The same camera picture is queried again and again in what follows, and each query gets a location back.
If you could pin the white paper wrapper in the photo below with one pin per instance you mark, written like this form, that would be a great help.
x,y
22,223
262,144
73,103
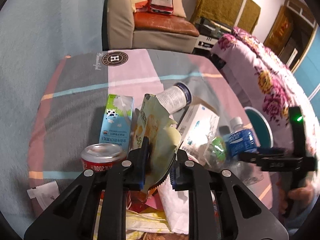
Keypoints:
x,y
44,194

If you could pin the right hand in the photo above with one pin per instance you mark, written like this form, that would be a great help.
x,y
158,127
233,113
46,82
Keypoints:
x,y
303,195

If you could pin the yellow-green snack bag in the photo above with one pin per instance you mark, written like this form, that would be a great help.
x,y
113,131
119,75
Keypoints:
x,y
154,122

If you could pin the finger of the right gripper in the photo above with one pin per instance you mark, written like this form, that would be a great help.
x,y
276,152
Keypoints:
x,y
255,155

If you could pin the clear plastic water bottle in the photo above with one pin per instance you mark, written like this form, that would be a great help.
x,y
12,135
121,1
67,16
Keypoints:
x,y
242,140

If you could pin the white cup blue rim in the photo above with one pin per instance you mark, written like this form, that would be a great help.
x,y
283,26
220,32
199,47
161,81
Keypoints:
x,y
175,98

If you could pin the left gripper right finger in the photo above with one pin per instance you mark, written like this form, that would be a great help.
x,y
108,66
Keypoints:
x,y
221,206

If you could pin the pink floral blanket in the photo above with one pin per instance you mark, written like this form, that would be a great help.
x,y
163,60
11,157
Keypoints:
x,y
260,80

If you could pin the black stereo device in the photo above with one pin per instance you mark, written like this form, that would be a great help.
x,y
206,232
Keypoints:
x,y
210,32

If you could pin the beige armchair orange cushion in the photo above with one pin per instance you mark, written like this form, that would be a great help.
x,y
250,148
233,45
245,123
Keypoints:
x,y
147,30

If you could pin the green clear plastic wrapper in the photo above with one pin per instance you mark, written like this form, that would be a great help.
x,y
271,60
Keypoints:
x,y
215,154

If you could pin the pink grey checked bedsheet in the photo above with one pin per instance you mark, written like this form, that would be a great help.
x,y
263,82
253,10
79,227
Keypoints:
x,y
71,110

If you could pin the blue green milk carton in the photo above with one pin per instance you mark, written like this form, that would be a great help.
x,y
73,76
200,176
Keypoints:
x,y
117,120

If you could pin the mustard yellow curtain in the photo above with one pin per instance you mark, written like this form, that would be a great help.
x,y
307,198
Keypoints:
x,y
226,11

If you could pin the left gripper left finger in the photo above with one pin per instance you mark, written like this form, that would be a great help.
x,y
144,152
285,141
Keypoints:
x,y
93,198

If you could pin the white medicine box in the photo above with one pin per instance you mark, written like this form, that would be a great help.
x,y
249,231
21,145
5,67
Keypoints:
x,y
197,127

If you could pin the red drink can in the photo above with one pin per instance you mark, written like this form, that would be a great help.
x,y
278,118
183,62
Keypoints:
x,y
101,157

